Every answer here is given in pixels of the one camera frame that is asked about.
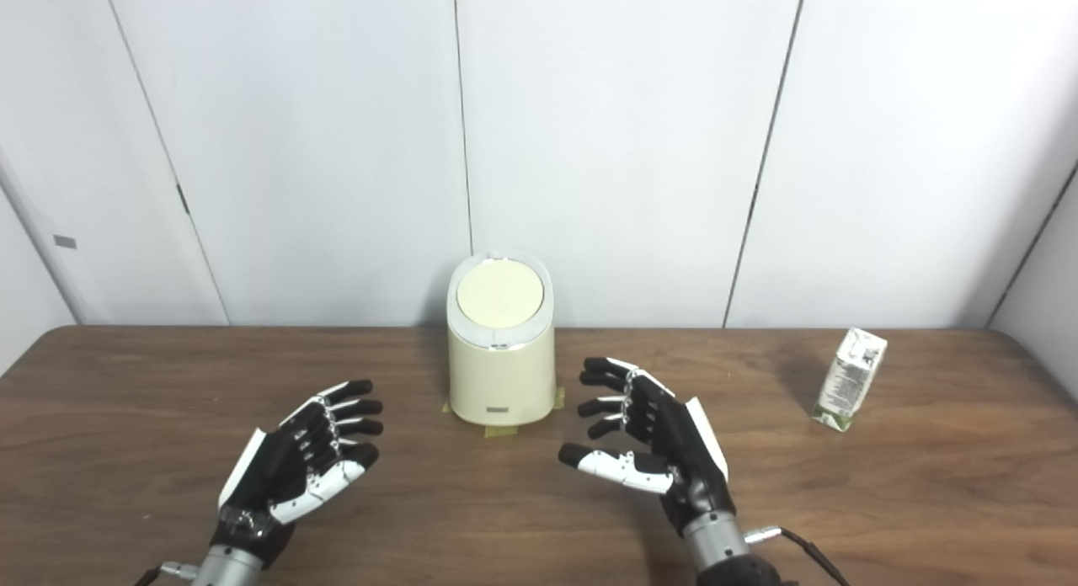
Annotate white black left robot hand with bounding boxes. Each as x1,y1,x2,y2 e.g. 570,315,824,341
211,380,384,570

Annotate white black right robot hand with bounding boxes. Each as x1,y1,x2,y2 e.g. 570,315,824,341
558,357,738,538

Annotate white green milk carton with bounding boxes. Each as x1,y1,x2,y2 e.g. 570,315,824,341
812,328,889,433

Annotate cream-colored bin body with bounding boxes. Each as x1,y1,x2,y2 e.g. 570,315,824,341
446,251,558,428

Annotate round cream bin lid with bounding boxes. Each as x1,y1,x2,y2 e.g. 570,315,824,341
456,258,545,330

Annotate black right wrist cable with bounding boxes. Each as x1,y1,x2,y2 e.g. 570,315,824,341
744,526,850,586

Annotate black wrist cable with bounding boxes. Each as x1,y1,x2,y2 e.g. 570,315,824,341
744,526,850,586
133,560,201,586

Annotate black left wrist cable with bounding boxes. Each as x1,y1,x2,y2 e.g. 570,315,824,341
133,560,201,586

